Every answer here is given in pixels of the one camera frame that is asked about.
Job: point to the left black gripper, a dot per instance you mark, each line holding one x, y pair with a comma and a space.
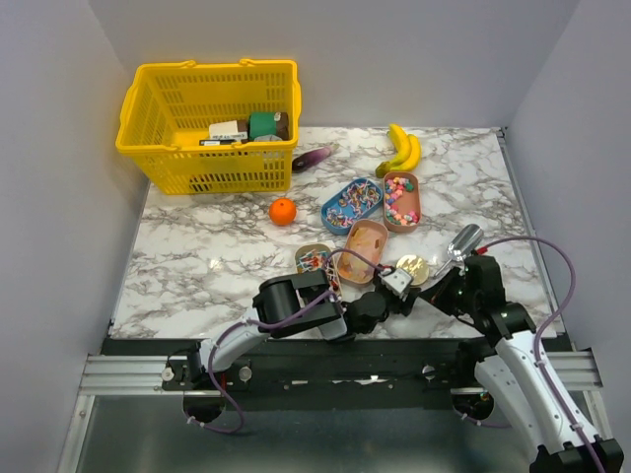
397, 306

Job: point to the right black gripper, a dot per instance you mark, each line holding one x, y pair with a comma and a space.
437, 295

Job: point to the clear plastic jar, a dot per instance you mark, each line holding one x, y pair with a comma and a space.
418, 281

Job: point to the gold jar lid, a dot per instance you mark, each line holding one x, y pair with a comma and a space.
414, 265

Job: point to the metal candy scoop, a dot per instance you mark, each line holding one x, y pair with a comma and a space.
465, 241

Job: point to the blue tray swirl lollipops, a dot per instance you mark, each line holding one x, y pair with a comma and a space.
357, 200

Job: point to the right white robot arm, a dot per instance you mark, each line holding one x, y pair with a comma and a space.
510, 363

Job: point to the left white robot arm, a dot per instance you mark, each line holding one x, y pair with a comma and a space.
293, 304

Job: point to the pink tray popsicle candies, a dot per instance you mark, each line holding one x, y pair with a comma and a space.
366, 240

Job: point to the pink tray star candies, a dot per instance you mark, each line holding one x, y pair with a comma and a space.
402, 203

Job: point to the beige tray round lollipops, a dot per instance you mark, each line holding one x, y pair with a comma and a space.
311, 257

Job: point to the orange fruit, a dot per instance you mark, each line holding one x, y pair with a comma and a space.
282, 212

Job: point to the yellow banana bunch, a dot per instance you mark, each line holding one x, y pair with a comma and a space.
408, 152

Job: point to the purple eggplant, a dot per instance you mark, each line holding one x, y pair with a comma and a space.
312, 158

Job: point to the green and brown package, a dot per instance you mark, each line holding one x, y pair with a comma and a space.
268, 126

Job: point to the white and brown box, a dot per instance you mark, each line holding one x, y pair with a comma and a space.
233, 130

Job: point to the black flat box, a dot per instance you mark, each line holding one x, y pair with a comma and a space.
214, 143

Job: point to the yellow plastic shopping basket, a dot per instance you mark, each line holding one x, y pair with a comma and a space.
167, 113

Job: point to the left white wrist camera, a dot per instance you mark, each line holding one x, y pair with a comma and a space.
397, 281

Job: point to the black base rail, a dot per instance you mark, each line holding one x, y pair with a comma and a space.
303, 375

